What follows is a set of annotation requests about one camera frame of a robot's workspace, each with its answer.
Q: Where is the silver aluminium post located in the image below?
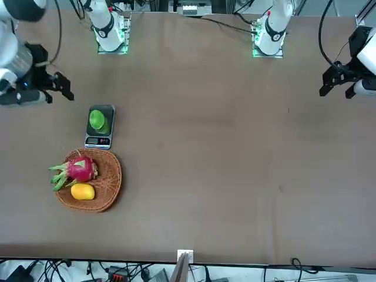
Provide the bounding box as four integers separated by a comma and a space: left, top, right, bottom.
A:
171, 251, 191, 282

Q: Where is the yellow mango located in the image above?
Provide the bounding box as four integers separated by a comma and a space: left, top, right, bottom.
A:
70, 183, 96, 201

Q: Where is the white electronic kitchen scale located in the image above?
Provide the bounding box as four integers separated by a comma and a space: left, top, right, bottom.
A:
84, 105, 116, 150

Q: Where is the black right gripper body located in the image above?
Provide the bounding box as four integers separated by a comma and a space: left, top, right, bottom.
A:
17, 42, 57, 92

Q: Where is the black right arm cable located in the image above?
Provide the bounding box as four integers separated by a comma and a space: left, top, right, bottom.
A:
46, 0, 63, 66

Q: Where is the wrist grey cylinder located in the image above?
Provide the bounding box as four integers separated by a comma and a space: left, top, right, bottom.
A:
0, 89, 45, 106
353, 78, 376, 97

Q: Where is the black power brick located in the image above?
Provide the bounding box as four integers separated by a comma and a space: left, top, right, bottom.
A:
5, 265, 35, 282

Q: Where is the red and black power strip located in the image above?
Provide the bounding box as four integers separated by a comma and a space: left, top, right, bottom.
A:
108, 265, 127, 282

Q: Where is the right wrist grey cylinder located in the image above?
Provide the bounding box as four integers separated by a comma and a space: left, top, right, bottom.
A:
0, 89, 45, 106

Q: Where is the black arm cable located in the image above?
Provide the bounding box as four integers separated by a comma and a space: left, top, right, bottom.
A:
318, 0, 353, 71
46, 0, 63, 66

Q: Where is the silver rod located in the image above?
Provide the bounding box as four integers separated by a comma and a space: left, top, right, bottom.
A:
273, 274, 357, 282

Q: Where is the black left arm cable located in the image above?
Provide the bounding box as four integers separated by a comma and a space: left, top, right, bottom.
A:
318, 0, 353, 71

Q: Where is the white post bracket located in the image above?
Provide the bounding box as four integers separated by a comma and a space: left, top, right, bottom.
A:
177, 249, 194, 263

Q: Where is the silver aluminium profile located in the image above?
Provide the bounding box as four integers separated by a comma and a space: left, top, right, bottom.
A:
354, 0, 376, 25

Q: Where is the brown wicker basket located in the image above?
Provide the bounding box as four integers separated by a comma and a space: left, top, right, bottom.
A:
55, 147, 123, 213

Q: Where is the left wrist grey cylinder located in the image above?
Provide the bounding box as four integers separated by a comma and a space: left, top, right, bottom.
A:
353, 78, 376, 97

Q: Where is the green apple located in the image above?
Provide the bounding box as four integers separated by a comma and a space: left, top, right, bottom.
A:
89, 109, 107, 132

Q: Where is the pink dragon fruit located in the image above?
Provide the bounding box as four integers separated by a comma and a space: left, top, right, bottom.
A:
48, 155, 99, 192

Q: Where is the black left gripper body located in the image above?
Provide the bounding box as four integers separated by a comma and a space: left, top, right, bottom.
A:
337, 25, 372, 78

